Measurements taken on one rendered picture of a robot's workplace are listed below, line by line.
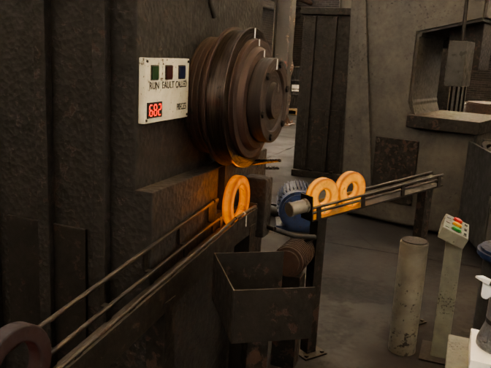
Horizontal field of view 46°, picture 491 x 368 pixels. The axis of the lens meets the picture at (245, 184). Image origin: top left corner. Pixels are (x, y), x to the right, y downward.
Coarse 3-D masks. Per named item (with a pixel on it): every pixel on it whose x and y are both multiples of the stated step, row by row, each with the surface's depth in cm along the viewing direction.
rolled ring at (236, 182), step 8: (232, 176) 203; (240, 176) 204; (232, 184) 199; (240, 184) 204; (248, 184) 211; (224, 192) 199; (232, 192) 198; (240, 192) 211; (248, 192) 212; (224, 200) 198; (232, 200) 199; (240, 200) 212; (248, 200) 213; (224, 208) 198; (232, 208) 199; (240, 208) 211; (224, 216) 200; (232, 216) 200
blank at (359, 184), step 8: (344, 176) 244; (352, 176) 245; (360, 176) 248; (336, 184) 244; (344, 184) 243; (360, 184) 249; (344, 192) 244; (352, 192) 251; (360, 192) 250; (352, 200) 248
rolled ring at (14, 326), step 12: (12, 324) 109; (24, 324) 109; (0, 336) 105; (12, 336) 106; (24, 336) 109; (36, 336) 112; (0, 348) 103; (36, 348) 114; (48, 348) 116; (0, 360) 104; (36, 360) 115; (48, 360) 117
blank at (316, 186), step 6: (318, 180) 236; (324, 180) 237; (330, 180) 239; (312, 186) 235; (318, 186) 235; (324, 186) 237; (330, 186) 239; (336, 186) 241; (306, 192) 237; (312, 192) 234; (318, 192) 236; (330, 192) 240; (336, 192) 242; (318, 198) 237; (330, 198) 241; (336, 198) 243; (318, 204) 238; (330, 210) 242
